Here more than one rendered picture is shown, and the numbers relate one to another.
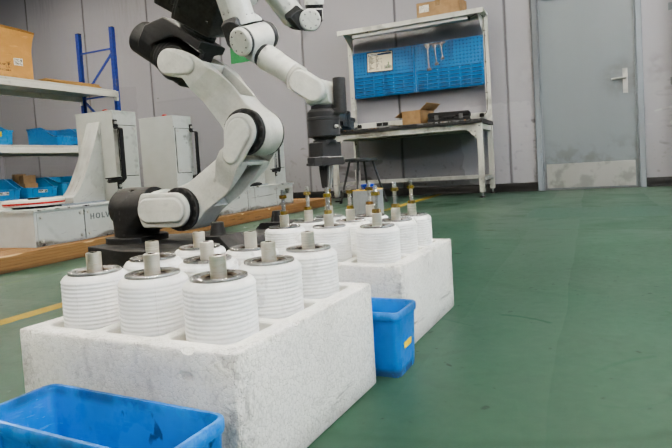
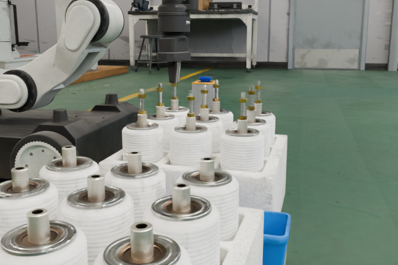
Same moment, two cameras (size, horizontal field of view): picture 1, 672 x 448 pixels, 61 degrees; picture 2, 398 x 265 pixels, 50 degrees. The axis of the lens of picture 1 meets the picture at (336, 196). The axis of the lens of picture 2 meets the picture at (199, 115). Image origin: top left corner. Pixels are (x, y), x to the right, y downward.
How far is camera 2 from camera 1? 0.40 m
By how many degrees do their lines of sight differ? 13
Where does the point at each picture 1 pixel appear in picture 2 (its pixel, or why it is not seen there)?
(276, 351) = not seen: outside the picture
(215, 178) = (54, 63)
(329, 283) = (233, 219)
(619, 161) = (347, 49)
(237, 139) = (80, 26)
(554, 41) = not seen: outside the picture
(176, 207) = (13, 90)
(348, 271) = not seen: hidden behind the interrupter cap
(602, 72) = not seen: outside the picture
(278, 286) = (201, 246)
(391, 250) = (258, 158)
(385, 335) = (270, 257)
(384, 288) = (253, 198)
